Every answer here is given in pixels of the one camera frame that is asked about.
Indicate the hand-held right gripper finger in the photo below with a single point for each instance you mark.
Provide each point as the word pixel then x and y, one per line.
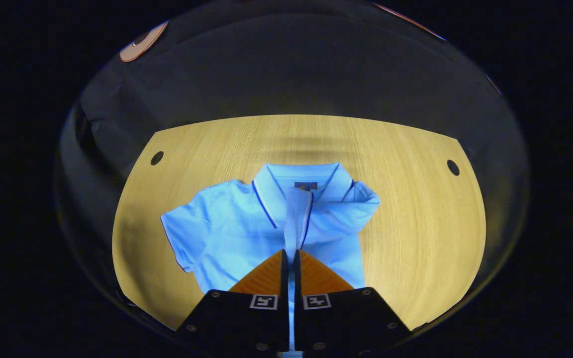
pixel 297 286
pixel 285 286

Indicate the light blue T-shirt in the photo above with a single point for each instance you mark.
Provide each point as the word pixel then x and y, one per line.
pixel 237 223

